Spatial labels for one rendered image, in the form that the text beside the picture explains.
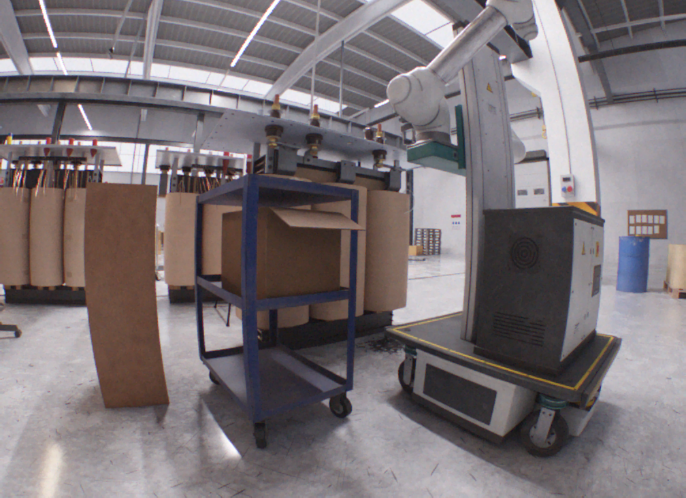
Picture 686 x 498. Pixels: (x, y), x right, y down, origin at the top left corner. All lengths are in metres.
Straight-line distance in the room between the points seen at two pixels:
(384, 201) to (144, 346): 1.74
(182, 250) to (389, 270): 2.04
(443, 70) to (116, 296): 1.50
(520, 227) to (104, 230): 1.47
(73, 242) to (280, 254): 2.64
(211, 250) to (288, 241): 2.38
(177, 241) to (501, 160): 2.85
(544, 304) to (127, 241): 1.46
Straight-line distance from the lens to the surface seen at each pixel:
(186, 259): 3.23
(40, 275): 3.46
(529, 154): 15.22
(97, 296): 1.31
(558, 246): 0.98
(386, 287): 2.22
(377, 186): 2.32
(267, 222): 0.93
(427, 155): 1.25
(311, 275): 1.02
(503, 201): 1.45
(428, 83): 1.17
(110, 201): 1.29
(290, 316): 1.81
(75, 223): 3.31
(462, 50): 1.22
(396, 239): 2.25
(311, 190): 1.01
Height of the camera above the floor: 0.73
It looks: 1 degrees down
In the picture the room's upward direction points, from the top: 1 degrees clockwise
